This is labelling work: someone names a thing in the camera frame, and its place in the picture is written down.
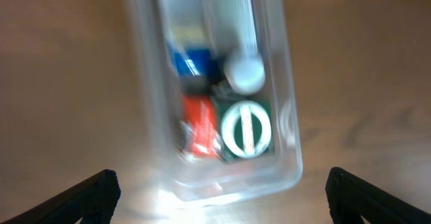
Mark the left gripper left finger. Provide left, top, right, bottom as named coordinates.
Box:
left=3, top=170, right=121, bottom=224

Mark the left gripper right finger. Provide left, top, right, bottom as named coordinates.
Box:
left=325, top=167, right=430, bottom=224

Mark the red orange medicine box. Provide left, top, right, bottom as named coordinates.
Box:
left=180, top=95, right=222, bottom=159

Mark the green square box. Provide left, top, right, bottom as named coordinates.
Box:
left=212, top=98, right=275, bottom=163

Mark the dark bottle white cap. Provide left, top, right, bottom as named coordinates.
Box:
left=211, top=51, right=266, bottom=100

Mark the clear plastic container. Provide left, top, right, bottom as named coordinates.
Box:
left=129, top=0, right=303, bottom=209

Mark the blue medicine box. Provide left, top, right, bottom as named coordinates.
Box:
left=158, top=0, right=213, bottom=79

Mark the white green medicine box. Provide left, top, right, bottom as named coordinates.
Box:
left=207, top=0, right=260, bottom=57

